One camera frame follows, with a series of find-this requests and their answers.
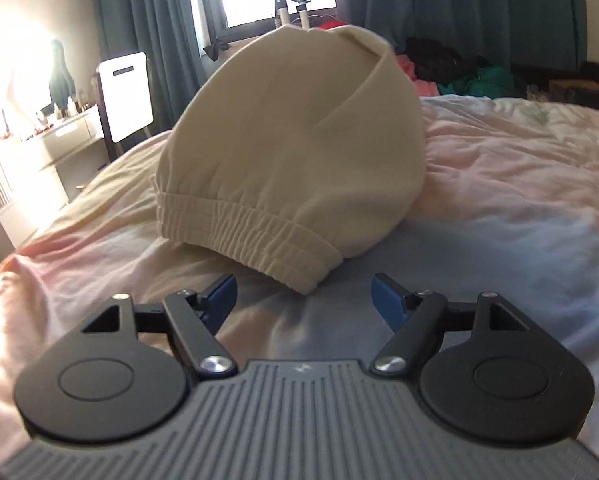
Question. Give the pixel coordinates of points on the black clothes pile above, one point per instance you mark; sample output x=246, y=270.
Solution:
x=435, y=62

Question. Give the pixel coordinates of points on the green garment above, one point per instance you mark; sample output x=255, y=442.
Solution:
x=491, y=82

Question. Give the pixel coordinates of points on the red bag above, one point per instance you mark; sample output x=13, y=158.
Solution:
x=331, y=23

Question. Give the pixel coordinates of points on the teal right window curtain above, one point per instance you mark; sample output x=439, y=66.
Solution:
x=540, y=33

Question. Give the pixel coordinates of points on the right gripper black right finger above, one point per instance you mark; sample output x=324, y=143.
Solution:
x=483, y=368

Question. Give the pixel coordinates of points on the cream white hoodie garment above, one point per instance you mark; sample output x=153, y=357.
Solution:
x=305, y=149

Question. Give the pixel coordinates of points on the pastel tie-dye bed duvet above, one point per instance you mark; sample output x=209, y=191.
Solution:
x=510, y=204

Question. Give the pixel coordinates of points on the teal window curtain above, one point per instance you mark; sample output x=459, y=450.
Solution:
x=164, y=31
x=540, y=33

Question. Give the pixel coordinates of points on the pink clothes pile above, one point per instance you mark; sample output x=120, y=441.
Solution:
x=425, y=89

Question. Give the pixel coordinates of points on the vanity mirror on dresser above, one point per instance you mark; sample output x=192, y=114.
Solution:
x=61, y=83

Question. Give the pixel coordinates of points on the white dresser with drawers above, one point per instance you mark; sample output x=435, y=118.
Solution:
x=40, y=176

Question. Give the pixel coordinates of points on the teal left window curtain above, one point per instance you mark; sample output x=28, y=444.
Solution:
x=164, y=31

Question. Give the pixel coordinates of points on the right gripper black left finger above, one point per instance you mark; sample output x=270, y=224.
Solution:
x=127, y=368

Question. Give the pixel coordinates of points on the white backed dark chair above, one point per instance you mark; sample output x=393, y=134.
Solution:
x=123, y=100

